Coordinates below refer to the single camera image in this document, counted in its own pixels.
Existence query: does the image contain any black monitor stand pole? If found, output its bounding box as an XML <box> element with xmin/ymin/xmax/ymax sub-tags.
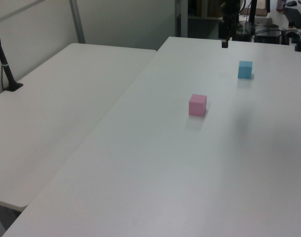
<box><xmin>250</xmin><ymin>0</ymin><xmax>258</xmax><ymax>26</ymax></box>

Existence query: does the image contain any pink foam cube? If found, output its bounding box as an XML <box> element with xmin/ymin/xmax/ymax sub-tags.
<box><xmin>188</xmin><ymin>93</ymin><xmax>208</xmax><ymax>117</ymax></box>

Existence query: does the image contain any white table with rounded corners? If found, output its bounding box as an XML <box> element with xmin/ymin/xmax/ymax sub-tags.
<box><xmin>0</xmin><ymin>42</ymin><xmax>158</xmax><ymax>212</ymax></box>

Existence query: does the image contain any grey metal partition post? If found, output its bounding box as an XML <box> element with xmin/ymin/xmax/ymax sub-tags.
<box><xmin>69</xmin><ymin>0</ymin><xmax>86</xmax><ymax>45</ymax></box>

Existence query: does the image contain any black camera stand with foot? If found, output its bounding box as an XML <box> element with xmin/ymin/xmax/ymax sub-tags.
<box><xmin>0</xmin><ymin>19</ymin><xmax>24</xmax><ymax>93</ymax></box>

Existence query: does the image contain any black computer keyboard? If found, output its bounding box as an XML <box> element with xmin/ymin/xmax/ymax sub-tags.
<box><xmin>283</xmin><ymin>7</ymin><xmax>301</xmax><ymax>29</ymax></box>

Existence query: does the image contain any blue foam cube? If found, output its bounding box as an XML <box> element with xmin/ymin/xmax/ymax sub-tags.
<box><xmin>237</xmin><ymin>60</ymin><xmax>254</xmax><ymax>80</ymax></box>

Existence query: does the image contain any black electronics box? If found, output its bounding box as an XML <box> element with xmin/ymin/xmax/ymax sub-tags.
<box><xmin>255</xmin><ymin>29</ymin><xmax>282</xmax><ymax>45</ymax></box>

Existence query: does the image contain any black clamped stand pole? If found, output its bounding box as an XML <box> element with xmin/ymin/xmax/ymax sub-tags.
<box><xmin>219</xmin><ymin>0</ymin><xmax>240</xmax><ymax>48</ymax></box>

